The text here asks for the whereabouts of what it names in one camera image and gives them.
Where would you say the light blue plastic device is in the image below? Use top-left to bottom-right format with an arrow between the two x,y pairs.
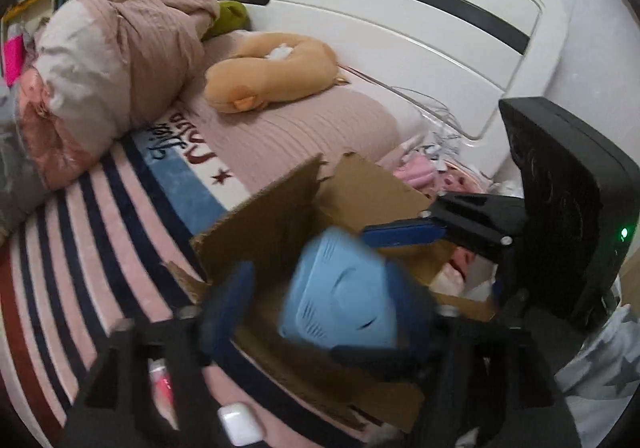
279,227 -> 397,350

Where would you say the brown cardboard box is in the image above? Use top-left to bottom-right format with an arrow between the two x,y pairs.
170,153 -> 494,438

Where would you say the pink highlighter pen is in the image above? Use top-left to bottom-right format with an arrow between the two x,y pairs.
148,359 -> 178,430

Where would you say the white earbuds case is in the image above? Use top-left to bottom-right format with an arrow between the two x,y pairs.
217,402 -> 266,447

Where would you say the striped pink fleece blanket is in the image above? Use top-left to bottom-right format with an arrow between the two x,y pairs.
0,106 -> 381,448

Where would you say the pink ribbed bed sheet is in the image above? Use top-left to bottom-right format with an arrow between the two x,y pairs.
175,30 -> 425,193

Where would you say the tan plush dog toy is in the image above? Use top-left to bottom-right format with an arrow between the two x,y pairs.
204,32 -> 349,114

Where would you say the white bed headboard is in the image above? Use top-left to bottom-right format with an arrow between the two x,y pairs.
238,0 -> 568,177

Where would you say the green plush toy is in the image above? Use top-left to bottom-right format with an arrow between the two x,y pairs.
202,0 -> 250,41

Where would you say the rolled pink grey duvet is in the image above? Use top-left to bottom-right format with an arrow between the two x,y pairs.
0,0 -> 222,233

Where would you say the magenta gift bag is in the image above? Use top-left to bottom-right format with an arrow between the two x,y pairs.
2,35 -> 25,87

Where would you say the yellow shelf unit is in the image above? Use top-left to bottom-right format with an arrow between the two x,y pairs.
1,0 -> 55,44

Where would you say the white charging cable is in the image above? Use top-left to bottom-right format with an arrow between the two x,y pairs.
339,64 -> 482,164

